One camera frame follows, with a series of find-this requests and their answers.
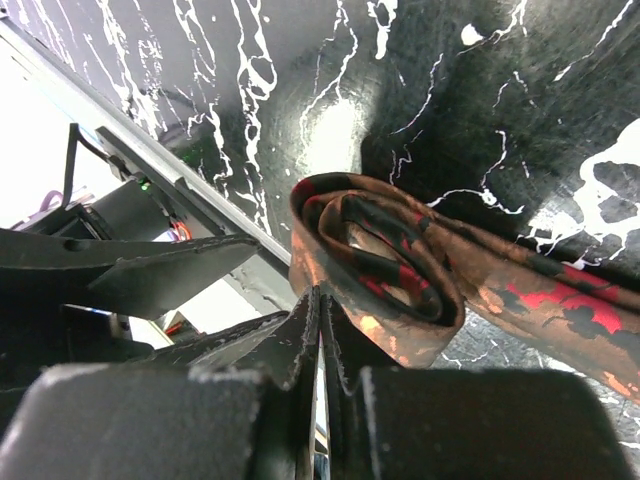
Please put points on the black marble pattern mat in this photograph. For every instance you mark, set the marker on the black marble pattern mat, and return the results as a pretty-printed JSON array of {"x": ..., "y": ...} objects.
[{"x": 519, "y": 116}]

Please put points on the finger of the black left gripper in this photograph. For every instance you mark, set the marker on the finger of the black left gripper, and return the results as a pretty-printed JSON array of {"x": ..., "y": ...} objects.
[
  {"x": 240, "y": 346},
  {"x": 140, "y": 279}
]

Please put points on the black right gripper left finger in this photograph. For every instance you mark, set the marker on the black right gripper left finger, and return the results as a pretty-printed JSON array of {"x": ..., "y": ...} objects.
[{"x": 150, "y": 421}]

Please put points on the brown floral long tie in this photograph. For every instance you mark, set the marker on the brown floral long tie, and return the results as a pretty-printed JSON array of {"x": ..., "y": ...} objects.
[{"x": 407, "y": 276}]

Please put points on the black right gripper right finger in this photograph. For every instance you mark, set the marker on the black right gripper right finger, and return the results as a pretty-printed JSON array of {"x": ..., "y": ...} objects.
[{"x": 390, "y": 422}]

